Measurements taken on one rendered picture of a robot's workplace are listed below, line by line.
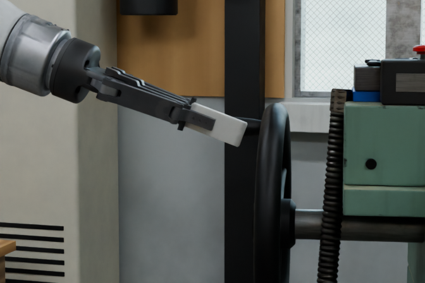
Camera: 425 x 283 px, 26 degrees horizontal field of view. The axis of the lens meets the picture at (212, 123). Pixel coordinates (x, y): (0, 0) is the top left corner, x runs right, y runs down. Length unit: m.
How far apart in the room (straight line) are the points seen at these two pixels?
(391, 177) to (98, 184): 1.54
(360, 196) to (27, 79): 0.41
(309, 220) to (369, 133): 0.14
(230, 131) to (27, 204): 1.39
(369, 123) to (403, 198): 0.09
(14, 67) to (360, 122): 0.41
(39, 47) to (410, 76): 0.43
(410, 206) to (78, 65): 0.41
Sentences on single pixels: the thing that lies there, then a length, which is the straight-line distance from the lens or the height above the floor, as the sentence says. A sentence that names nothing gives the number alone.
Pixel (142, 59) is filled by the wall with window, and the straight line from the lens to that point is 2.56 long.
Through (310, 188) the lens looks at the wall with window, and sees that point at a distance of 2.49.
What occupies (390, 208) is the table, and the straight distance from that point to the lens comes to 1.02.
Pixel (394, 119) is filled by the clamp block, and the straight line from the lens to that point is 1.02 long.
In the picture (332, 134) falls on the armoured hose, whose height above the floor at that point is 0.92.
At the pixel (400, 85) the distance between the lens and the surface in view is 1.02.
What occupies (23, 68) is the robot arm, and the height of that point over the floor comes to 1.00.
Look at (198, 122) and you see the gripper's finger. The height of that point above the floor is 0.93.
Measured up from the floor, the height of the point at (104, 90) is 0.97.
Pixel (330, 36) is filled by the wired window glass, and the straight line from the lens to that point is 2.52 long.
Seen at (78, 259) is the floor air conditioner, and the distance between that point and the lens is 2.40.
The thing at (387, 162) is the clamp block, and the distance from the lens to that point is 1.03.
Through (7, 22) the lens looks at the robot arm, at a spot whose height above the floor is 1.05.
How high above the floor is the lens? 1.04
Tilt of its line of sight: 6 degrees down
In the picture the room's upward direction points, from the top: straight up
